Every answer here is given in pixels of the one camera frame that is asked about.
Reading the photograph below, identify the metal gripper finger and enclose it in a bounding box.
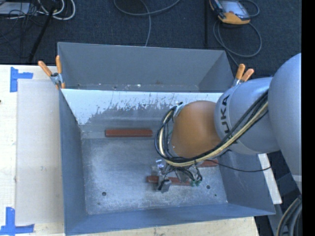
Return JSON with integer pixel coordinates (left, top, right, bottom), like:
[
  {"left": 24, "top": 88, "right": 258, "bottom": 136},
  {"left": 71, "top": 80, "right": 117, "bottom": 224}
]
[
  {"left": 155, "top": 177, "right": 172, "bottom": 194},
  {"left": 155, "top": 158, "right": 166, "bottom": 176}
]

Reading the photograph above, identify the red-brown flat block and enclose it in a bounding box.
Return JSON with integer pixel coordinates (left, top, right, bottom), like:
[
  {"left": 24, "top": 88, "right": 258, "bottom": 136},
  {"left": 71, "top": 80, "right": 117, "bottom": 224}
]
[
  {"left": 146, "top": 175, "right": 195, "bottom": 186},
  {"left": 196, "top": 159, "right": 220, "bottom": 168},
  {"left": 105, "top": 128, "right": 154, "bottom": 138}
]

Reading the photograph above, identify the grey metal bin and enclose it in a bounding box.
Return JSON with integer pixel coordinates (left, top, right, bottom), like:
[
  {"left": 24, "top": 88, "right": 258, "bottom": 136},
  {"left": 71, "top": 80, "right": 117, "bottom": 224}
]
[{"left": 57, "top": 42, "right": 277, "bottom": 236}]

